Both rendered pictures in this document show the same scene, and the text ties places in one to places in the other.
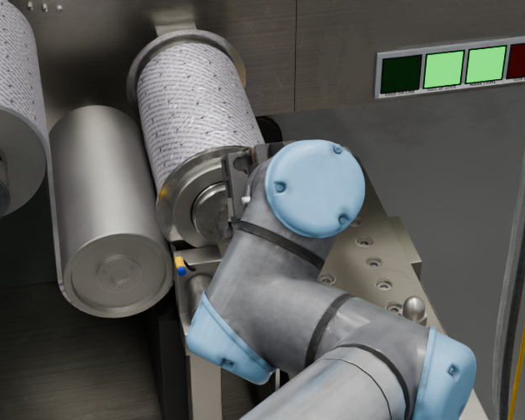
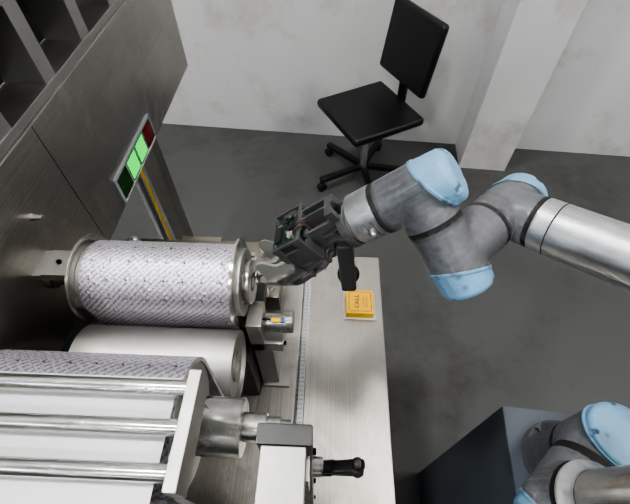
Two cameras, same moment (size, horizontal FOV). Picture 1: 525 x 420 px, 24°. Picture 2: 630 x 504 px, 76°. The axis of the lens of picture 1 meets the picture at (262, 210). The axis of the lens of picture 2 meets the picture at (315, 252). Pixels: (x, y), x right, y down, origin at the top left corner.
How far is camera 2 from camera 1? 0.92 m
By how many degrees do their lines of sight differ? 53
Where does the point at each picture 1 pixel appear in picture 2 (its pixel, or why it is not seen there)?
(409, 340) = (522, 188)
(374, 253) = not seen: hidden behind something
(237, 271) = (463, 244)
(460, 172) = not seen: hidden behind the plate
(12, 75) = (129, 363)
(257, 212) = (441, 215)
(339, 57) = (103, 198)
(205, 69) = (125, 250)
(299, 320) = (498, 229)
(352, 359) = (557, 207)
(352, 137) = not seen: outside the picture
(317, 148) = (445, 156)
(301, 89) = (103, 230)
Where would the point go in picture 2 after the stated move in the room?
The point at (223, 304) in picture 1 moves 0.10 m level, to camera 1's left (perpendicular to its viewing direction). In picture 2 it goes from (474, 262) to (473, 333)
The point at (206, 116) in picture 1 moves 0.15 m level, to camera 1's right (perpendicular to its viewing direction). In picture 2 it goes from (184, 260) to (221, 194)
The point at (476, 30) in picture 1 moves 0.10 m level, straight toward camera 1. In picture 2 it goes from (129, 135) to (163, 147)
